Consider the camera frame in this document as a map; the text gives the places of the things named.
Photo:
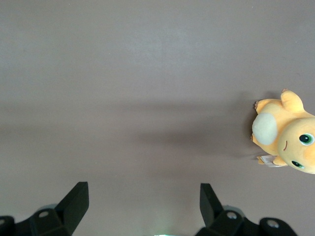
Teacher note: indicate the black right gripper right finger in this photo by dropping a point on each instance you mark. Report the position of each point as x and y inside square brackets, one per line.
[211, 209]

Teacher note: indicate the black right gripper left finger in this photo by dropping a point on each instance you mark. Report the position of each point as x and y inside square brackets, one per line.
[71, 206]

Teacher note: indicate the orange plush toy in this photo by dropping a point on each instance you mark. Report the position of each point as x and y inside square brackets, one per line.
[290, 123]

